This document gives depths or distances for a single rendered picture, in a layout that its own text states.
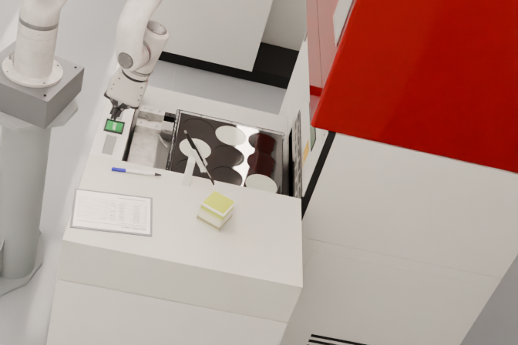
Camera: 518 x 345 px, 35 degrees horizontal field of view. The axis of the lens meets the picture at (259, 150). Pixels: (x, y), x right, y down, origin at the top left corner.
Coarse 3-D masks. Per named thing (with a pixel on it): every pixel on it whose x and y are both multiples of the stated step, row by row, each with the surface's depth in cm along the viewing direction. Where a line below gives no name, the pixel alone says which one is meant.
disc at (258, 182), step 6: (258, 174) 254; (246, 180) 250; (252, 180) 251; (258, 180) 251; (264, 180) 252; (270, 180) 253; (252, 186) 248; (258, 186) 249; (264, 186) 250; (270, 186) 250; (276, 186) 251; (270, 192) 248
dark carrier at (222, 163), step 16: (192, 128) 264; (208, 128) 266; (240, 128) 270; (176, 144) 255; (208, 144) 259; (224, 144) 261; (256, 144) 266; (272, 144) 268; (176, 160) 249; (208, 160) 253; (224, 160) 255; (240, 160) 257; (256, 160) 259; (272, 160) 261; (208, 176) 247; (224, 176) 249; (240, 176) 251; (272, 176) 254
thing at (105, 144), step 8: (120, 104) 254; (104, 112) 248; (128, 112) 251; (104, 120) 245; (120, 120) 247; (128, 120) 248; (128, 128) 245; (96, 136) 239; (104, 136) 240; (112, 136) 241; (120, 136) 241; (96, 144) 236; (104, 144) 237; (112, 144) 238; (120, 144) 239; (96, 152) 233; (104, 152) 235; (112, 152) 235; (120, 152) 236; (120, 160) 233
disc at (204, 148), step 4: (184, 140) 258; (196, 140) 259; (200, 140) 260; (180, 144) 256; (184, 144) 256; (188, 144) 257; (200, 144) 258; (204, 144) 259; (180, 148) 254; (184, 148) 255; (188, 148) 255; (200, 148) 257; (204, 148) 257; (208, 148) 258; (184, 152) 253; (188, 152) 253; (204, 152) 255; (208, 152) 256; (188, 156) 252; (192, 156) 252; (204, 156) 254
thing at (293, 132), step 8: (296, 120) 274; (296, 128) 271; (288, 136) 278; (296, 136) 267; (288, 144) 275; (296, 144) 264; (288, 152) 271; (296, 152) 260; (288, 160) 268; (296, 160) 257; (288, 168) 265; (296, 168) 254; (288, 176) 261; (296, 176) 251; (288, 184) 258; (296, 184) 248; (288, 192) 255; (296, 192) 245
